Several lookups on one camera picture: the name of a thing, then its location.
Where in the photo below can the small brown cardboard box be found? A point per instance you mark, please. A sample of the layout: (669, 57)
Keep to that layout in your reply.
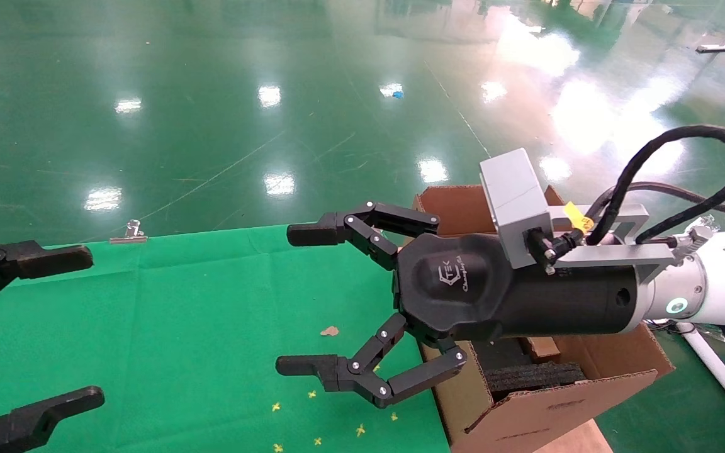
(542, 348)

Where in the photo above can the flat black foam block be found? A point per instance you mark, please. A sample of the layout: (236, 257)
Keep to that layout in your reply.
(532, 379)

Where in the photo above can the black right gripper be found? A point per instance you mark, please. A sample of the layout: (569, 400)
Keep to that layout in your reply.
(526, 302)

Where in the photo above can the black foam carton lining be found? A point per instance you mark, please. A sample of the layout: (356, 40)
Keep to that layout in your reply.
(501, 352)

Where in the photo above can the white metal frame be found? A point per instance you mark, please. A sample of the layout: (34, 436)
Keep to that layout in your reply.
(721, 374)

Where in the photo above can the small cardboard scrap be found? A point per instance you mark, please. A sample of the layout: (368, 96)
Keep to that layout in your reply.
(330, 331)

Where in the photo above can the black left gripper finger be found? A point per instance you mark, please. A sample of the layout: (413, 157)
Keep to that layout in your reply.
(41, 259)
(29, 418)

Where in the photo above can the green table cloth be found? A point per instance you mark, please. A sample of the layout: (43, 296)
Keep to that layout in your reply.
(148, 327)

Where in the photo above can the white bar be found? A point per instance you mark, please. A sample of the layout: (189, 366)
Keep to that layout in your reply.
(719, 48)

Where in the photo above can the large open cardboard carton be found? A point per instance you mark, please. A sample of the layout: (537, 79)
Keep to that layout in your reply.
(539, 418)

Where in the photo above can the silver binder clip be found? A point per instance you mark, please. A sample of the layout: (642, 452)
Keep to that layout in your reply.
(131, 234)

